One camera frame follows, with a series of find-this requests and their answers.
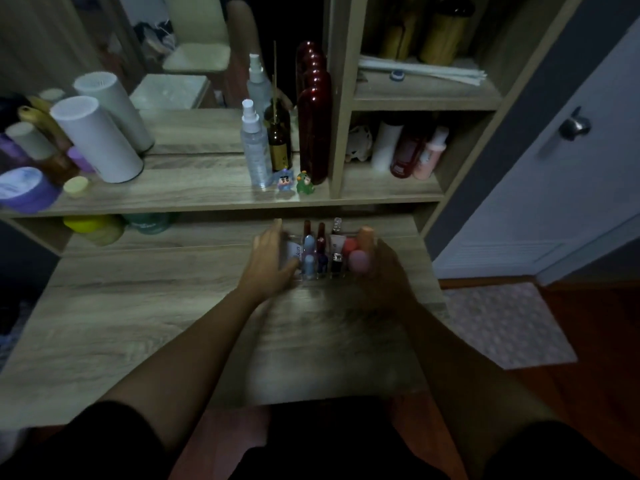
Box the person's right hand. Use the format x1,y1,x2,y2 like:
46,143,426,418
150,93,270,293
358,228,420,318

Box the person's left hand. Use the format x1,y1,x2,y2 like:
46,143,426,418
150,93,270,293
237,219,302,304

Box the clear acrylic cosmetics organizer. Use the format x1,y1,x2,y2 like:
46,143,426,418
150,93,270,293
284,232,382,284

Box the person's left forearm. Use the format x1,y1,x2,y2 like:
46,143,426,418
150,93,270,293
99,287,272,453

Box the person's right forearm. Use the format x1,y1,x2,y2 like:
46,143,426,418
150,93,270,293
389,299,563,476

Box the white cosmetic tube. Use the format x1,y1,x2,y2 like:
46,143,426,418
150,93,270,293
329,235,347,276

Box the light blue cosmetic tube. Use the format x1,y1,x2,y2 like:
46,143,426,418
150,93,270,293
302,235,317,280

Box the dark red nail polish bottle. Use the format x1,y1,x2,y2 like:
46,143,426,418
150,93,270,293
316,222,329,275

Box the clear spray bottle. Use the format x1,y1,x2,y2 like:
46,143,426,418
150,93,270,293
239,99,274,190

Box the brown reed diffuser bottle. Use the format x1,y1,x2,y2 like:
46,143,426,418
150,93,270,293
263,41,294,173

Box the dark red lotion bottle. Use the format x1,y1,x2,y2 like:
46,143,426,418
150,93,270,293
389,130,426,179

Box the white lotion bottle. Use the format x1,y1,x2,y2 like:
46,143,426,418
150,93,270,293
370,120,404,173

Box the white animal figurine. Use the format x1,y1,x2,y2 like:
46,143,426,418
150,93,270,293
345,125,374,163

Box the pink lotion bottle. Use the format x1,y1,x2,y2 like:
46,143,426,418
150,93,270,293
412,126,450,181

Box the tall dark red bottle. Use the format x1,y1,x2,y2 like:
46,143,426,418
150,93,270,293
297,70,334,186

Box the teal jar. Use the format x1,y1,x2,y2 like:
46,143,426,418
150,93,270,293
122,212,176,236

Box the pink patterned floor mat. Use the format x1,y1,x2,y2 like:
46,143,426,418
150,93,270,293
442,282,579,371

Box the wooden vanity desk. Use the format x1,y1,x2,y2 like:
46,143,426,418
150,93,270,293
0,0,587,431

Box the white door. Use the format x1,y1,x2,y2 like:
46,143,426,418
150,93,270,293
432,17,640,281

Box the bundle of white sticks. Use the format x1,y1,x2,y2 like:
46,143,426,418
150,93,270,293
357,55,487,87

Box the black shorts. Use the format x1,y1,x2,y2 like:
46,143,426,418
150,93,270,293
229,395,452,480

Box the white cylinder humidifier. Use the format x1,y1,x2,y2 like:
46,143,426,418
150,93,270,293
50,96,145,184

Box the vanity mirror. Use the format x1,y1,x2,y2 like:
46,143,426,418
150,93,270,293
0,0,332,156

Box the small pale yellow jar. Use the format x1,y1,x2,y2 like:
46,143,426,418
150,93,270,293
63,176,91,198

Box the small purple lidded jar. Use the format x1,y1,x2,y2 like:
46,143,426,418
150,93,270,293
66,146,96,174

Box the slim gold bottle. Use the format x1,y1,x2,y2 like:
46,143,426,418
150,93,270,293
379,9,416,61

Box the large gold bottle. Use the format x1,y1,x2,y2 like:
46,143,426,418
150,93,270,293
418,0,476,66

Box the amber brown bottle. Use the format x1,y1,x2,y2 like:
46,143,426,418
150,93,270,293
40,154,79,186

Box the silver door knob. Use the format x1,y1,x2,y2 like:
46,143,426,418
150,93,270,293
558,107,593,142

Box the purple cream jar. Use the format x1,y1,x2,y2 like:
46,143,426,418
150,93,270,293
0,167,62,214

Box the yellow gold bottle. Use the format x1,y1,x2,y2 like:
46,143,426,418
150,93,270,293
17,105,72,151

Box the white-capped bottle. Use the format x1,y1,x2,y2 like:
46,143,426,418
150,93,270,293
5,122,57,161

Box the purple bottle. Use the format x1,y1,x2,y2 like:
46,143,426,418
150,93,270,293
0,133,37,173

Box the black shirt sleeve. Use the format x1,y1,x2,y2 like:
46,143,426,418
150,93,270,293
0,399,172,480
482,419,640,480

